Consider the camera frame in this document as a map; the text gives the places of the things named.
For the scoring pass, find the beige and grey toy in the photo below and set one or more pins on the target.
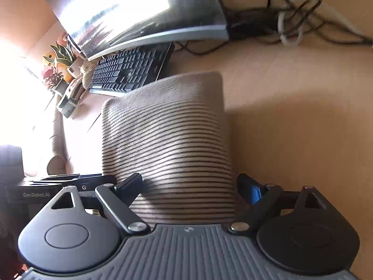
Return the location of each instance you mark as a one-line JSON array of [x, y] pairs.
[[71, 96]]

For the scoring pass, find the red-leaf potted plant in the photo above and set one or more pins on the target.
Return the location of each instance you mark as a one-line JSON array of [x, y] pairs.
[[52, 75]]

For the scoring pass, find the green-leaf potted plant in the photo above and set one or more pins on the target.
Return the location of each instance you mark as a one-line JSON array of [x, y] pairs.
[[62, 54]]

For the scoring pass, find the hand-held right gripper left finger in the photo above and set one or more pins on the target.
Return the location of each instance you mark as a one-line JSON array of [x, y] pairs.
[[131, 187]]

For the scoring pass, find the black curved computer monitor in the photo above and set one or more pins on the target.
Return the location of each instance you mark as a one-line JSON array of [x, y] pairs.
[[140, 5]]

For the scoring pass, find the beige curved object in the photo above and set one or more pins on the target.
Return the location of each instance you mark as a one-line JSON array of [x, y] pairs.
[[58, 151]]

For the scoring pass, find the black mechanical keyboard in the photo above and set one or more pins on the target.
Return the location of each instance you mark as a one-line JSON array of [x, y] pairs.
[[128, 70]]

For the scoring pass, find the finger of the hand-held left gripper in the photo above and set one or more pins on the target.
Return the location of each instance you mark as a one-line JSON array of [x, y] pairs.
[[87, 183]]

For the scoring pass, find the grey striped shirt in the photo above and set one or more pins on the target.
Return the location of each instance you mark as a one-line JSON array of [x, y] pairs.
[[169, 140]]

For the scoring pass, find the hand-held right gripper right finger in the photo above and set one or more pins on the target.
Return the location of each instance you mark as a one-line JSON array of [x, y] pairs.
[[256, 194]]

